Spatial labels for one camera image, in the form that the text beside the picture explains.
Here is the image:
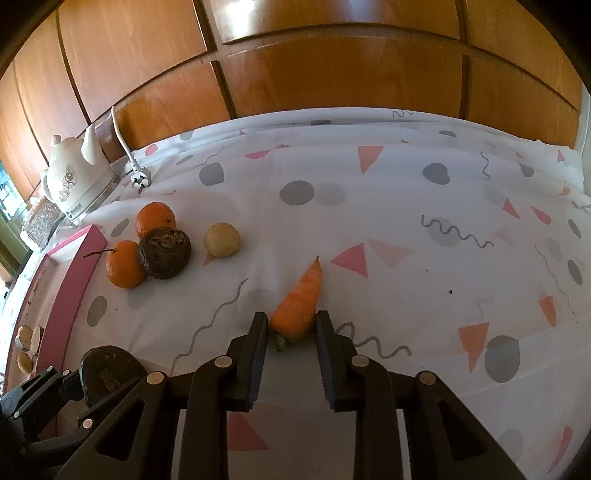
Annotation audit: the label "orange carrot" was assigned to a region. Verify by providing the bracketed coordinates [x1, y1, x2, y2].
[270, 257, 322, 351]

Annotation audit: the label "small round snacks in box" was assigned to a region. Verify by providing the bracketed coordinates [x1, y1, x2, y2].
[15, 325, 44, 374]

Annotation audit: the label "pink and white box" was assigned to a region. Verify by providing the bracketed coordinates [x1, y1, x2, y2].
[1, 225, 107, 392]

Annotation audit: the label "pale yellow round fruit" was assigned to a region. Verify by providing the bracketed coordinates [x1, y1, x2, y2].
[204, 222, 242, 258]

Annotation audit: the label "dark brown round fruit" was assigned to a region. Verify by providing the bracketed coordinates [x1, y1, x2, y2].
[138, 227, 192, 280]

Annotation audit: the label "near orange tangerine with stem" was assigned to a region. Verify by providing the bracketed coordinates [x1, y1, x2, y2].
[84, 240, 147, 289]

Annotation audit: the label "far orange tangerine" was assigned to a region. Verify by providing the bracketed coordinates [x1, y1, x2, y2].
[135, 202, 176, 238]

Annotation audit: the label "clear crystal glass container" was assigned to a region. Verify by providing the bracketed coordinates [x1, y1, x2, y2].
[20, 197, 64, 251]

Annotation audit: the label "patterned white tablecloth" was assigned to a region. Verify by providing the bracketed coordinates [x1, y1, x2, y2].
[65, 108, 590, 479]

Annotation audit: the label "white ceramic electric kettle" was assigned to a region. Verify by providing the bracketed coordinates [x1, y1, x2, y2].
[42, 125, 117, 223]

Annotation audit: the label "wooden panelled cabinet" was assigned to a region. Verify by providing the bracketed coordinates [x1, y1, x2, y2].
[1, 1, 590, 198]

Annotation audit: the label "white power cord with plug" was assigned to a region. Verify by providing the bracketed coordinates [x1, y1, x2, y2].
[110, 105, 153, 194]

